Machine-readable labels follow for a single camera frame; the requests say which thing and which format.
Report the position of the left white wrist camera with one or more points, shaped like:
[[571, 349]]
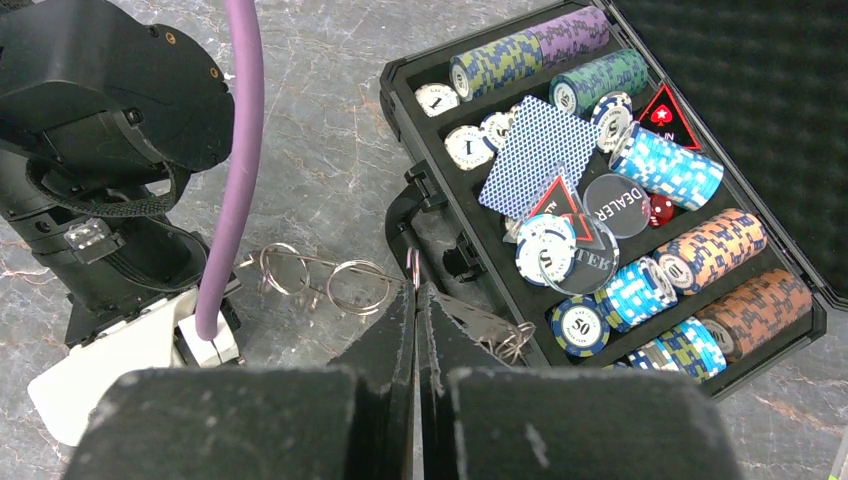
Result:
[[163, 336]]

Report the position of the large metal disc keyring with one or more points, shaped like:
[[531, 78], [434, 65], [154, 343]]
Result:
[[362, 288]]

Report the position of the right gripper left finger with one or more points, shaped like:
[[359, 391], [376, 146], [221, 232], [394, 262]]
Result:
[[351, 419]]

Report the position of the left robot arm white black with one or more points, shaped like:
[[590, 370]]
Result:
[[104, 120]]

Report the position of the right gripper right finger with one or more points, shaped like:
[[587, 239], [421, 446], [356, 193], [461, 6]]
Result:
[[485, 420]]

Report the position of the black poker chip case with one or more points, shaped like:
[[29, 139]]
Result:
[[649, 184]]

